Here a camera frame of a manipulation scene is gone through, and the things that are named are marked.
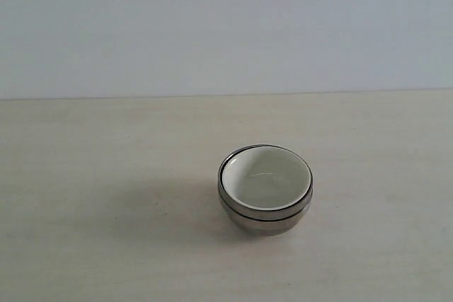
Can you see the white ceramic bowl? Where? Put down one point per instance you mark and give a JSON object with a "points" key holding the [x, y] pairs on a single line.
{"points": [[269, 178]]}

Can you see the steel bowl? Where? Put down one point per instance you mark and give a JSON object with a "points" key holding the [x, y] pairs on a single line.
{"points": [[262, 227], [230, 203]]}

